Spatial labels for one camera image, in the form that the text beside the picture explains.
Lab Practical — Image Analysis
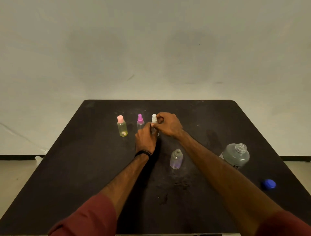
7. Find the person's red sleeve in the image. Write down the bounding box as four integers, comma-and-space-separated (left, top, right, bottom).
48, 193, 118, 236
255, 210, 311, 236

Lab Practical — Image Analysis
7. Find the person's left red sleeve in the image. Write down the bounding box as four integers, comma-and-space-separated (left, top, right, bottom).
48, 193, 118, 236

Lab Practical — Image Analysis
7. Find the person's right hand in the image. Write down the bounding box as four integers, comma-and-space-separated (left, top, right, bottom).
150, 112, 184, 139

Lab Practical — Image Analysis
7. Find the blue bottle cap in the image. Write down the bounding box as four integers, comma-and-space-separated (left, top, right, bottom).
262, 179, 277, 190

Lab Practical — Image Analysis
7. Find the person's left forearm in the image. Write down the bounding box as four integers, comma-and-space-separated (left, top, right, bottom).
99, 153, 150, 218

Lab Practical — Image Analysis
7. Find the small yellow bottle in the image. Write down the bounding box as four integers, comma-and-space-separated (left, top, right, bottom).
117, 121, 128, 137

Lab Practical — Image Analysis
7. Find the white cable with adapter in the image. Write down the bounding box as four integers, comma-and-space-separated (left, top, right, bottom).
0, 121, 49, 155

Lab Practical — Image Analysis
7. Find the black wristband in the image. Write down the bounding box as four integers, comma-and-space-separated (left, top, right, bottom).
134, 149, 153, 159

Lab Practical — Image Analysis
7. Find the person's right red sleeve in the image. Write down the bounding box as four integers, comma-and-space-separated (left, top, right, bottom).
255, 210, 311, 236

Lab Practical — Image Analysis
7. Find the person's right forearm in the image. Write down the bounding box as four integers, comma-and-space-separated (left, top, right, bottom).
176, 130, 283, 236

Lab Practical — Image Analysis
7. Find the large clear bottle blue label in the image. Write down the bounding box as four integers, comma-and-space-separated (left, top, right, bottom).
220, 143, 250, 170

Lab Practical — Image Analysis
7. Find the small purple tinted bottle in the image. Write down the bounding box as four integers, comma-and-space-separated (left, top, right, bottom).
170, 149, 184, 170

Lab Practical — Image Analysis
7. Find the person's left hand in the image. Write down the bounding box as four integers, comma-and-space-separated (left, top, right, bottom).
135, 121, 159, 154

